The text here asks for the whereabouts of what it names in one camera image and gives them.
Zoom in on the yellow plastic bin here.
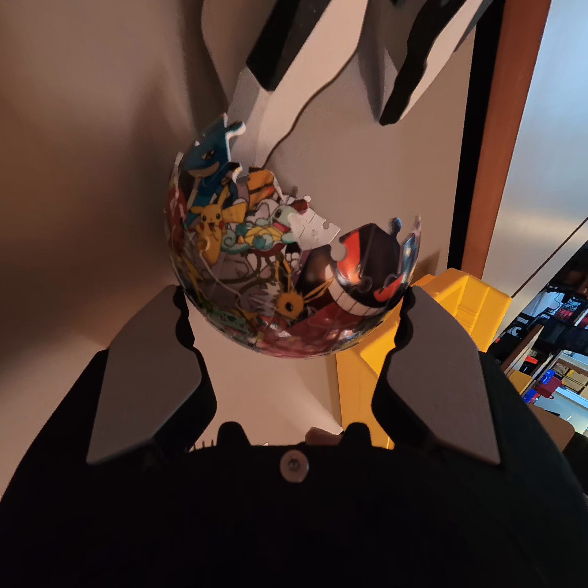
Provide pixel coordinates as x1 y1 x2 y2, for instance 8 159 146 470
335 268 512 448

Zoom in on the person's right hand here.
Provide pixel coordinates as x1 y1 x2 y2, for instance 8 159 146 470
305 426 343 446

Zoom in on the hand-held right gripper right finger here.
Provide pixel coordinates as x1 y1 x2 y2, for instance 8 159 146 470
371 285 501 466

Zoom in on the brown wooden post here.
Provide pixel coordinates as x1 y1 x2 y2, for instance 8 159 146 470
461 0 553 279

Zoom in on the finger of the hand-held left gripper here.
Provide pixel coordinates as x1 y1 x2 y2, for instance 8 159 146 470
226 0 374 172
378 0 494 126

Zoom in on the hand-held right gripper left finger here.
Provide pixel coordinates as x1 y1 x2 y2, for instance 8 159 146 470
86 284 217 465

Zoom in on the colourful cartoon puzzle ball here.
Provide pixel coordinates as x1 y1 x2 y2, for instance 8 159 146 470
164 114 422 359

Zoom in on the single jigsaw puzzle piece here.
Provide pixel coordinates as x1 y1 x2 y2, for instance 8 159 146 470
294 208 341 251

